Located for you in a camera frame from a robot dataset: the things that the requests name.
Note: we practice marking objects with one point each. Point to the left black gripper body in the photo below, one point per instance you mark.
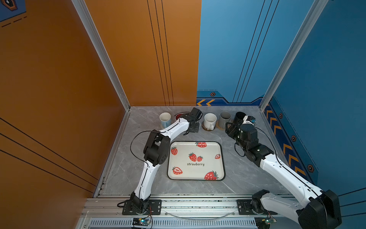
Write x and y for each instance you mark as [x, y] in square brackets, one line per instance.
[196, 127]

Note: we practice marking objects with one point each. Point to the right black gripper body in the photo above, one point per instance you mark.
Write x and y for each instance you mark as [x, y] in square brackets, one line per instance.
[236, 134]

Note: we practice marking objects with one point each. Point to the black mug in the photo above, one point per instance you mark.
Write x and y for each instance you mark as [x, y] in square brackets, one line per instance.
[239, 118]

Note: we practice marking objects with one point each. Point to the red interior white mug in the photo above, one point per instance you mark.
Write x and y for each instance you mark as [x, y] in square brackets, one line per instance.
[177, 116]

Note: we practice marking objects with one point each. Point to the grey mug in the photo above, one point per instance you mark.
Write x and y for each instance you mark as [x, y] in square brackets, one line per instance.
[225, 116]

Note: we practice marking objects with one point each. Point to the light blue mug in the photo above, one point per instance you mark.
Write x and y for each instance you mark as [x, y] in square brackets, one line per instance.
[165, 119]

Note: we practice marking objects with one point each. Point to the dark brown worn coaster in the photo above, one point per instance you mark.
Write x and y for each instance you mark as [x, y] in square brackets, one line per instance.
[205, 129]

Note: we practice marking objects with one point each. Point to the tan rattan coaster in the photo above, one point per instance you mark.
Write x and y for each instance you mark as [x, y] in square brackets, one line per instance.
[221, 124]

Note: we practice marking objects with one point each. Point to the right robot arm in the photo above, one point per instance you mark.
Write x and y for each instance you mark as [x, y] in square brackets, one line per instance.
[313, 207]

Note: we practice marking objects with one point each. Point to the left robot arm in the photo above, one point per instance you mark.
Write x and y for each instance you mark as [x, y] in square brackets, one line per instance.
[156, 152]

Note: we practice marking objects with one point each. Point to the white strawberry serving tray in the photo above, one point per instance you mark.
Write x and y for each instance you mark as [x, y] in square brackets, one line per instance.
[189, 160]

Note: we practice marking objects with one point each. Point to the right green circuit board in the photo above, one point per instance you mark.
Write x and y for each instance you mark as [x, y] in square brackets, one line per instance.
[264, 223]

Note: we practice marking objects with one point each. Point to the green circuit board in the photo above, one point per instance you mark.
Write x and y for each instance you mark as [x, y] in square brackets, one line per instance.
[264, 223]
[141, 223]

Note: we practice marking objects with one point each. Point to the left green circuit board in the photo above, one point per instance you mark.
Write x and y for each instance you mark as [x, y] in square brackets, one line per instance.
[141, 223]

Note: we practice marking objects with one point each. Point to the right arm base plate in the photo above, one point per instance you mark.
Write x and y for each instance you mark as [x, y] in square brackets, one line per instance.
[245, 207]

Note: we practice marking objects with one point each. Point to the right aluminium corner post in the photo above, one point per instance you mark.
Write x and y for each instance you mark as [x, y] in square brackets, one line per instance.
[306, 27]

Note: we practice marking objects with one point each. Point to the aluminium corner post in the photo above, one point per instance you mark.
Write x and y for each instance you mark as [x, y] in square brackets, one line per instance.
[91, 29]
[306, 27]

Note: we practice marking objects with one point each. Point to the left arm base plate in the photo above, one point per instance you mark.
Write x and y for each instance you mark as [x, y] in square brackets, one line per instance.
[153, 207]

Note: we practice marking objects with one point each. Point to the aluminium front rail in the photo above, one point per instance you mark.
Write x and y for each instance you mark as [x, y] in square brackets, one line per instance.
[186, 206]

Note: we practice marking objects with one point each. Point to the left aluminium corner post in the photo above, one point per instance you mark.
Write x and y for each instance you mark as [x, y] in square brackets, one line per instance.
[91, 29]

